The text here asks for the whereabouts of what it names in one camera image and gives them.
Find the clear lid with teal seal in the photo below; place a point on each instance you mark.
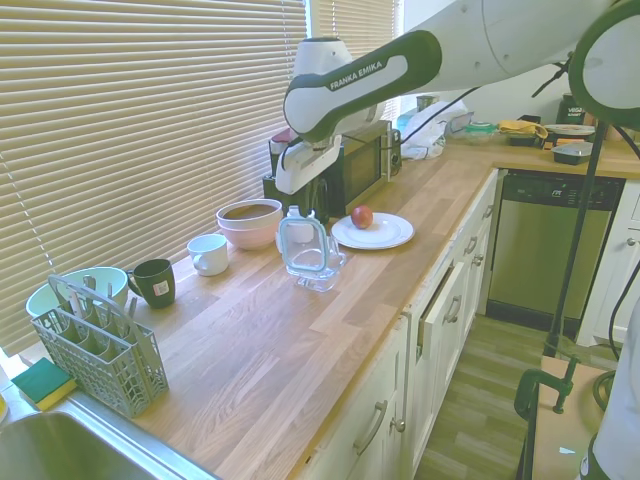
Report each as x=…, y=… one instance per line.
x=305, y=250

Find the green tin can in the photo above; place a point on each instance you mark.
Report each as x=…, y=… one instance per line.
x=426, y=102

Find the red apple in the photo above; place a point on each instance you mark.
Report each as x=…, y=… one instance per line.
x=362, y=216

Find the green and yellow sponge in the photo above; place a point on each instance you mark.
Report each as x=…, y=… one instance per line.
x=42, y=382

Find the stainless steel sink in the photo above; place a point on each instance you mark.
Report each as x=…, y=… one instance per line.
x=60, y=450

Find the wide beige window blind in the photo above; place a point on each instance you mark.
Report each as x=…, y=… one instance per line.
x=150, y=125

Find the white round plate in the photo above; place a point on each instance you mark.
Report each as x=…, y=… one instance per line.
x=390, y=232

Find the grey plastic cutlery basket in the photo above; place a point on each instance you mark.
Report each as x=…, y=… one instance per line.
x=100, y=370

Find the plate with food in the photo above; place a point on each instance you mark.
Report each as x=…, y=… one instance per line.
x=570, y=130

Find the dark printed box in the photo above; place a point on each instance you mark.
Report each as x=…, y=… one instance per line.
x=572, y=114

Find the white kitchen cabinet run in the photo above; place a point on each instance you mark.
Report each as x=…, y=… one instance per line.
x=440, y=350

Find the brown robot mount table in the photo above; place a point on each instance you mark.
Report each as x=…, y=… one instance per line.
x=565, y=435

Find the stainless steel dishwasher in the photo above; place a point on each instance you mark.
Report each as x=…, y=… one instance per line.
x=530, y=250

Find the pale yellow dish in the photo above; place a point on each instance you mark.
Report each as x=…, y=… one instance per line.
x=3, y=410

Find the black camera stand pole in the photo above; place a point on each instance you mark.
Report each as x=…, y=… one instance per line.
x=575, y=240

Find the bowl with teal lid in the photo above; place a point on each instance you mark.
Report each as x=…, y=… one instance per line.
x=481, y=132

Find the metal cutlery piece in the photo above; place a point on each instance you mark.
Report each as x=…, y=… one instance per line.
x=110, y=294
x=132, y=307
x=90, y=286

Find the narrow beige window blind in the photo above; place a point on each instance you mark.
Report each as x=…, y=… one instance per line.
x=357, y=20

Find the white plastic bag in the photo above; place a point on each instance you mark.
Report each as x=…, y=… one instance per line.
x=425, y=142

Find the dark mug with sticker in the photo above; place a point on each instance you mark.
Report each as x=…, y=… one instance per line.
x=155, y=280

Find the pink mixing bowl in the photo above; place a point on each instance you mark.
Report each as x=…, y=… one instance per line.
x=235, y=223

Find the green metal clamp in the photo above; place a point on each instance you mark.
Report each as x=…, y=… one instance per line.
x=525, y=390

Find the black food tray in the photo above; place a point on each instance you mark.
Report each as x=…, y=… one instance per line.
x=572, y=154

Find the white cabinet beside dishwasher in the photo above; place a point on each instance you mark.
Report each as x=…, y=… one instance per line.
x=620, y=280

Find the black microwave oven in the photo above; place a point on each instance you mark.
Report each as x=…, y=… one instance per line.
x=360, y=160

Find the clear glass food container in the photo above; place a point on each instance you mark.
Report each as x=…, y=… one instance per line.
x=320, y=283

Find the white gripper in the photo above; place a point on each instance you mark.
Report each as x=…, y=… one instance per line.
x=305, y=165

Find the yellow cloth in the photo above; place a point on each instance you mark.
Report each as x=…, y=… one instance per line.
x=520, y=126

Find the mint green bowl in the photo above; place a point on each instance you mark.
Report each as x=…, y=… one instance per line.
x=117, y=287

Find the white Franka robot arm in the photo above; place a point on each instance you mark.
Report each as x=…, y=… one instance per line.
x=500, y=40

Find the pale blue box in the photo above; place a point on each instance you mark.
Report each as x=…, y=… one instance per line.
x=407, y=122

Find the white ceramic mug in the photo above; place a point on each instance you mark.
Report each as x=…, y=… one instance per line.
x=210, y=252

